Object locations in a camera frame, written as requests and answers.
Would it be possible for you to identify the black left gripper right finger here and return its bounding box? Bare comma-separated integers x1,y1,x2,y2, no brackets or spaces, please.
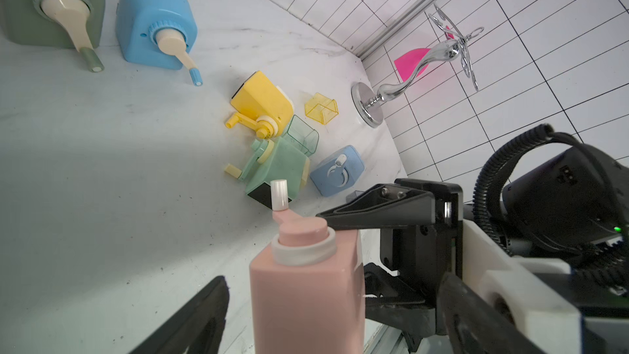
437,272,542,354

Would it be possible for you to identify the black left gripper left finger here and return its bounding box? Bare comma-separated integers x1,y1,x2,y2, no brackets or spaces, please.
133,276,229,354

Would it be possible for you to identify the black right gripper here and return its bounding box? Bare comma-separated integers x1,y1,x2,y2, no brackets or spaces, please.
317,179,463,339

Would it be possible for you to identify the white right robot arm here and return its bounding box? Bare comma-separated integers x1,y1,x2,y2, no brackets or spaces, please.
321,124,628,353

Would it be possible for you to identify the mint green pencil sharpener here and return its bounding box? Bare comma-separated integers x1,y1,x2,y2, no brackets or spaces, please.
224,138,311,209

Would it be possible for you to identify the clear mint sharpener tray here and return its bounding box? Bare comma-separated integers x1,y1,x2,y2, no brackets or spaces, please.
282,115,319,157

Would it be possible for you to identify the clear yellow sharpener tray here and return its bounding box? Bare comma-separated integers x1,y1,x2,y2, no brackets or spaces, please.
305,93,338,125

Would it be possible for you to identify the yellow pencil sharpener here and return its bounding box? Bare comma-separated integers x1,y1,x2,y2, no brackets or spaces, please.
225,71,294,139

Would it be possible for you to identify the chrome cup holder stand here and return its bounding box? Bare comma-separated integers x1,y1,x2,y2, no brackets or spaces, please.
351,6,484,128

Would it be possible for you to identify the magenta plastic goblet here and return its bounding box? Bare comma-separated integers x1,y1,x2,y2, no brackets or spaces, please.
394,26,462,86

